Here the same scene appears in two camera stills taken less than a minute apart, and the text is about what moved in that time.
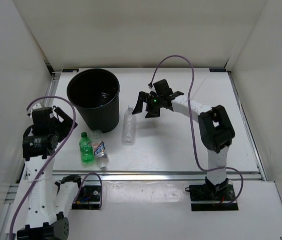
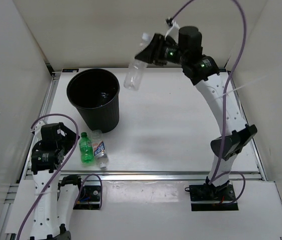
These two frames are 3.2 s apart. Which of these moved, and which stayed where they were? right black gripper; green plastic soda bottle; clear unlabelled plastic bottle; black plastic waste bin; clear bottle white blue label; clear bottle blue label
Moved: clear unlabelled plastic bottle; right black gripper
Stayed: green plastic soda bottle; black plastic waste bin; clear bottle white blue label; clear bottle blue label
